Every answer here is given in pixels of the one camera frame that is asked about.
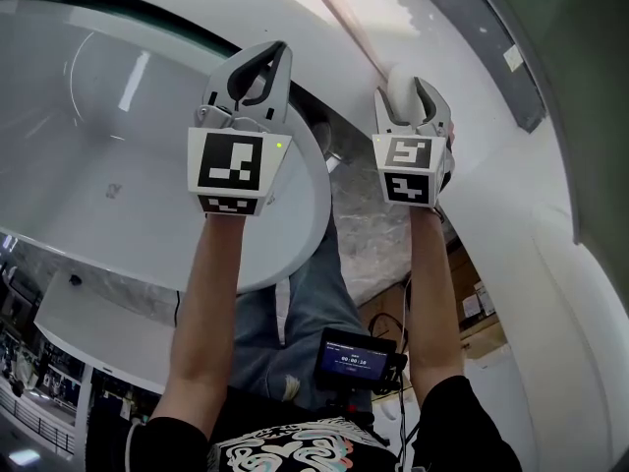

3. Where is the large brown cardboard box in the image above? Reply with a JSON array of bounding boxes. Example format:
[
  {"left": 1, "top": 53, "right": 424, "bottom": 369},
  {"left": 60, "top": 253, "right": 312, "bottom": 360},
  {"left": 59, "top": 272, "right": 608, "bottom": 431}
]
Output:
[{"left": 357, "top": 241, "right": 507, "bottom": 349}]

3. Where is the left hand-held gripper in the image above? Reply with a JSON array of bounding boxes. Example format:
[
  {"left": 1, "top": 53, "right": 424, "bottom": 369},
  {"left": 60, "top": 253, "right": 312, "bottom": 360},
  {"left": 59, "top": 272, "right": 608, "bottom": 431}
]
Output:
[{"left": 186, "top": 40, "right": 295, "bottom": 217}]

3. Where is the black chest-mounted display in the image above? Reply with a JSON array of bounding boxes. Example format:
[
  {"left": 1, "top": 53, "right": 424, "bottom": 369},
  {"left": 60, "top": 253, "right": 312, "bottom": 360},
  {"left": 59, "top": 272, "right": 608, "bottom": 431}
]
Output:
[{"left": 313, "top": 326, "right": 410, "bottom": 395}]

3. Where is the white oval bathtub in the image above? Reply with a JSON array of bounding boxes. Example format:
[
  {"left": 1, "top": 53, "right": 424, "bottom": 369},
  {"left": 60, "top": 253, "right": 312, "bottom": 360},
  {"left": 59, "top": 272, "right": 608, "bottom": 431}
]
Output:
[{"left": 0, "top": 0, "right": 331, "bottom": 295}]

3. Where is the pale pink long-handled brush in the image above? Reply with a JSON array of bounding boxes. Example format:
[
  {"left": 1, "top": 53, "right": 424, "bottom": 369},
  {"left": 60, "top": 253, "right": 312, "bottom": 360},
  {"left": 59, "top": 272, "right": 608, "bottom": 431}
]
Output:
[{"left": 311, "top": 0, "right": 428, "bottom": 123}]

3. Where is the white table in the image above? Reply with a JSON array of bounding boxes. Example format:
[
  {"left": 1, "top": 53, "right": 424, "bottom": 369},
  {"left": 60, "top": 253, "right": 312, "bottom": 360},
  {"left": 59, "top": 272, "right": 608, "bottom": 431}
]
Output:
[{"left": 32, "top": 267, "right": 181, "bottom": 397}]

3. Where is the white shoe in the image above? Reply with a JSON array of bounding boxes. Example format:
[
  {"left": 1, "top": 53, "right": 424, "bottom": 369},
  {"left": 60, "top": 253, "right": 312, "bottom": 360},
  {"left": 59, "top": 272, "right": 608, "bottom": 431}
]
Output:
[{"left": 309, "top": 120, "right": 333, "bottom": 150}]

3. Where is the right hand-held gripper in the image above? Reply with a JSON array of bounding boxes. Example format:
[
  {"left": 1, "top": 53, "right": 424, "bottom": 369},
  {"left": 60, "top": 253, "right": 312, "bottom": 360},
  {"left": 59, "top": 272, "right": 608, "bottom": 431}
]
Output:
[{"left": 372, "top": 77, "right": 452, "bottom": 210}]

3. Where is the person's left forearm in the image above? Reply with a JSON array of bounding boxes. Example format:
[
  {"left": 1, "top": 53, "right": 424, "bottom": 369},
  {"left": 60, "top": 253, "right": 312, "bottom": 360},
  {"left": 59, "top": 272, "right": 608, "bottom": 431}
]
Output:
[{"left": 148, "top": 211, "right": 248, "bottom": 443}]

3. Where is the black patterned t-shirt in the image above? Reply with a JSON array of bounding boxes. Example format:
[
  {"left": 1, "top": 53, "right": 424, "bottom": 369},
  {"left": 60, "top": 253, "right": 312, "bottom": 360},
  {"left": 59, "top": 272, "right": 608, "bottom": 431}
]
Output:
[{"left": 86, "top": 374, "right": 523, "bottom": 472}]

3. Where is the person's right forearm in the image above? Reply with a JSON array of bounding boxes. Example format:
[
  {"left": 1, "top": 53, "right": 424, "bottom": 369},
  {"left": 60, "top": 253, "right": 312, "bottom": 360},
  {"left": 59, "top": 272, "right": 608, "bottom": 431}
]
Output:
[{"left": 405, "top": 206, "right": 467, "bottom": 408}]

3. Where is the grey roller blind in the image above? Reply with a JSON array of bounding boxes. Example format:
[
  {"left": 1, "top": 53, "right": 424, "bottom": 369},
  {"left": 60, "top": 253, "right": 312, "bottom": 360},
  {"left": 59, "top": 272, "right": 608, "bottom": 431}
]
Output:
[{"left": 459, "top": 0, "right": 629, "bottom": 274}]

